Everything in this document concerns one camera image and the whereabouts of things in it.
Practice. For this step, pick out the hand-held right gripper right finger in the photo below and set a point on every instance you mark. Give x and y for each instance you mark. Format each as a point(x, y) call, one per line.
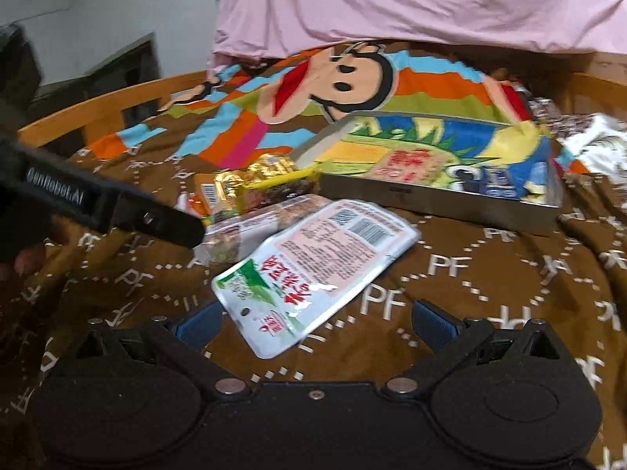
point(435, 317)

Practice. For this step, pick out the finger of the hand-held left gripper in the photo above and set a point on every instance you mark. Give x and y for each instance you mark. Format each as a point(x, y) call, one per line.
point(156, 218)

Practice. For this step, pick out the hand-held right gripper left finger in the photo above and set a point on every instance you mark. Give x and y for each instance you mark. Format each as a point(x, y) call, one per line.
point(196, 327)

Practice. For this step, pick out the clear orange snack packet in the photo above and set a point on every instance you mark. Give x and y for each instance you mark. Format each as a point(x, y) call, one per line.
point(193, 205)

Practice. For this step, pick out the metal tray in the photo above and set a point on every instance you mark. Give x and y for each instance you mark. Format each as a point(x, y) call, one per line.
point(441, 201)

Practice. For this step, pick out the pink sausage packet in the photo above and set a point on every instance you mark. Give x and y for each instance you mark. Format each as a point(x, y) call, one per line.
point(274, 220)

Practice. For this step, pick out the gold foil snack packet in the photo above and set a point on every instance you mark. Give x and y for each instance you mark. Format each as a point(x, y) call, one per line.
point(264, 166)

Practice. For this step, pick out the yellow snack packet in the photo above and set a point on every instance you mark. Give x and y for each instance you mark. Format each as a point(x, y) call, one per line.
point(284, 191)

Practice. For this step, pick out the white pink snack packet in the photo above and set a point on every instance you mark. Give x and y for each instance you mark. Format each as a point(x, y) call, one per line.
point(318, 254)

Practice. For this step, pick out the person's left hand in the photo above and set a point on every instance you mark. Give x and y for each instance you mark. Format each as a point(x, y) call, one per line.
point(29, 260)

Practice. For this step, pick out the dark wooden cabinet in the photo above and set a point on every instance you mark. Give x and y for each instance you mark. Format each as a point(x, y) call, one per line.
point(127, 63)

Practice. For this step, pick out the large colourful snack bag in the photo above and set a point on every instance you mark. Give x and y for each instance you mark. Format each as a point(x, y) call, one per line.
point(416, 156)

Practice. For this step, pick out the pink cloth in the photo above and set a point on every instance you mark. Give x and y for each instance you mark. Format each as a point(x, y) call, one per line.
point(392, 0)

